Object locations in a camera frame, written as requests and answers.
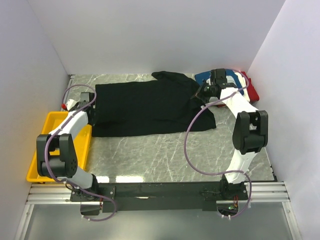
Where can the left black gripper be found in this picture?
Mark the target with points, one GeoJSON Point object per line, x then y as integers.
{"type": "Point", "coordinates": [92, 120]}

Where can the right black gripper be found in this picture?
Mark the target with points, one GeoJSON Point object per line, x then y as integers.
{"type": "Point", "coordinates": [199, 94]}

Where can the black t-shirt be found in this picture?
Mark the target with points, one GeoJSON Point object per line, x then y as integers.
{"type": "Point", "coordinates": [164, 105]}

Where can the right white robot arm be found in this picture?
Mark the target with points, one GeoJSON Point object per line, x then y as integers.
{"type": "Point", "coordinates": [250, 133]}

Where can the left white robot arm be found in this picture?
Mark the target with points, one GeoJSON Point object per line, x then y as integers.
{"type": "Point", "coordinates": [56, 156]}

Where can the folded blue printed t-shirt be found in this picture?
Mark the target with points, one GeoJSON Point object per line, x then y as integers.
{"type": "Point", "coordinates": [202, 76]}

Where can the folded white t-shirt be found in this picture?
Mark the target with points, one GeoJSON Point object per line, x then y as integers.
{"type": "Point", "coordinates": [246, 87]}

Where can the folded red t-shirt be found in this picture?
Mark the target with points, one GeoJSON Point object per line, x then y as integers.
{"type": "Point", "coordinates": [254, 97]}

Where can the black base beam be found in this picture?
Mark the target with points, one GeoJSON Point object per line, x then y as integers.
{"type": "Point", "coordinates": [154, 196]}

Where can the aluminium rail frame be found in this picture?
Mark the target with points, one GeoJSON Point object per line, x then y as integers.
{"type": "Point", "coordinates": [57, 194]}

